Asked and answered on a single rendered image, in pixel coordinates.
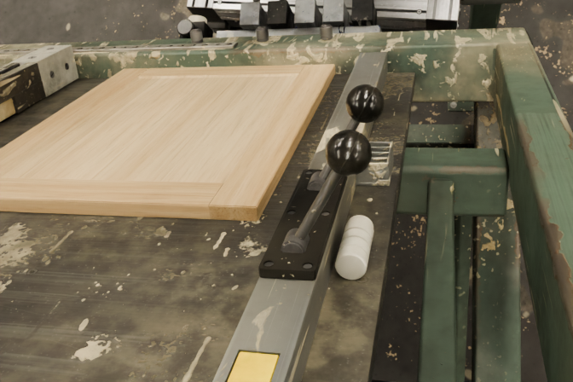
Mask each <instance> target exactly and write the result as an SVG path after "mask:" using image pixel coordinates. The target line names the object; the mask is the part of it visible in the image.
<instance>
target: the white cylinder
mask: <svg viewBox="0 0 573 382"><path fill-rule="evenodd" d="M372 241H373V223H372V221H371V220H370V219H369V218H368V217H365V216H362V215H356V216H354V217H351V218H350V219H349V221H348V223H347V224H346V225H345V228H344V233H343V237H342V240H341V243H340V247H339V252H338V256H337V258H336V262H335V269H336V270H337V272H338V273H339V274H340V275H341V276H342V277H344V278H345V279H348V280H357V279H359V278H361V277H363V276H364V275H365V273H366V271H367V266H368V259H369V254H370V250H371V245H372Z"/></svg>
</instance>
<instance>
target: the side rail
mask: <svg viewBox="0 0 573 382"><path fill-rule="evenodd" d="M494 104H495V113H496V117H497V122H498V126H499V132H500V136H501V144H502V148H503V149H504V150H505V151H506V158H507V163H508V167H509V184H510V189H511V193H512V202H513V206H514V211H515V215H516V220H517V225H518V232H519V237H520V242H521V247H522V251H523V255H524V264H525V268H526V273H527V277H528V282H529V287H530V295H531V299H532V304H533V309H534V313H535V321H536V326H537V331H538V335H539V340H540V344H541V353H542V357H543V361H544V366H545V371H546V376H547V382H573V132H572V130H571V128H570V126H569V123H568V121H567V119H566V117H565V116H564V112H563V110H562V108H561V106H560V105H559V101H558V99H557V97H556V95H555V94H554V91H553V88H552V86H551V85H550V83H549V80H548V78H547V75H546V74H545V72H544V69H543V67H542V65H541V63H540V61H539V58H538V56H537V54H536V52H535V49H534V47H533V45H532V44H531V43H499V44H497V45H496V55H495V87H494Z"/></svg>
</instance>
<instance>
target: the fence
mask: <svg viewBox="0 0 573 382"><path fill-rule="evenodd" d="M387 73H388V64H387V52H367V53H360V54H359V57H358V59H357V61H356V64H355V66H354V68H353V70H352V72H351V75H350V77H349V79H348V82H347V84H346V86H345V87H344V91H343V93H342V95H341V96H340V99H339V102H338V104H337V106H336V108H335V110H334V112H333V116H332V117H331V119H330V121H329V123H328V126H327V128H326V130H325V133H324V135H323V137H322V139H321V142H320V144H319V146H318V148H317V150H316V152H315V155H314V157H313V159H312V161H311V163H310V167H309V169H314V170H322V169H323V167H324V165H325V164H326V162H327V159H326V153H325V152H326V146H327V143H328V141H329V140H330V139H331V137H332V136H333V135H334V134H336V133H338V132H340V131H341V130H345V128H346V126H347V124H348V123H349V122H350V119H351V116H350V115H349V114H348V112H347V110H346V105H345V103H346V98H347V95H348V94H349V93H350V91H351V90H352V89H353V88H355V87H356V86H358V85H361V84H371V85H372V86H374V87H376V88H377V89H379V90H380V92H381V93H382V91H383V88H384V85H385V80H386V76H387ZM373 122H374V121H373ZM373 122H370V123H360V124H359V125H358V127H357V129H356V131H358V132H360V133H362V134H363V135H364V136H365V137H366V138H367V139H368V140H369V137H370V134H371V130H372V128H373ZM355 188H356V175H354V176H350V177H348V178H347V181H346V184H345V186H344V192H343V194H342V197H341V200H340V202H339V208H338V210H337V213H336V216H335V219H334V222H333V226H332V229H331V233H330V235H329V238H328V241H327V246H326V249H325V251H324V254H323V257H322V260H321V265H320V268H319V270H318V273H317V277H316V279H315V280H313V281H303V280H288V279H274V278H262V277H259V279H258V282H257V284H256V286H255V288H254V290H253V292H252V295H251V297H250V299H249V301H248V304H247V306H246V308H245V311H244V313H243V315H242V317H241V318H240V322H239V324H238V326H237V328H236V330H235V332H234V336H233V338H232V339H231V341H230V343H229V347H228V348H227V350H226V353H225V355H224V357H223V359H222V362H221V364H220V366H219V368H218V370H217V373H216V375H215V377H214V380H213V381H212V382H227V381H228V379H229V375H230V374H231V372H232V369H233V367H234V364H235V362H236V359H237V357H238V355H239V353H240V352H251V353H260V354H270V355H278V356H279V359H278V362H277V364H276V367H275V371H274V374H273V377H272V380H271V382H301V381H302V378H303V374H304V369H305V366H306V362H307V360H308V356H309V353H310V347H311V345H312V341H313V338H314V335H315V330H316V326H317V323H318V320H319V316H320V313H321V308H322V305H323V302H324V298H325V295H326V292H327V287H328V283H329V281H330V277H331V273H332V271H333V266H334V262H335V259H336V256H337V252H338V249H339V244H340V241H341V238H342V234H343V231H344V226H345V223H346V219H347V216H348V213H349V209H350V204H351V201H352V198H353V194H354V192H355Z"/></svg>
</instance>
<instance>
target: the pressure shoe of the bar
mask: <svg viewBox="0 0 573 382"><path fill-rule="evenodd" d="M14 113H15V109H14V103H13V100H12V98H10V99H9V100H7V101H5V102H3V103H1V104H0V122H1V121H3V120H5V119H6V118H8V117H9V116H11V115H13V114H14Z"/></svg>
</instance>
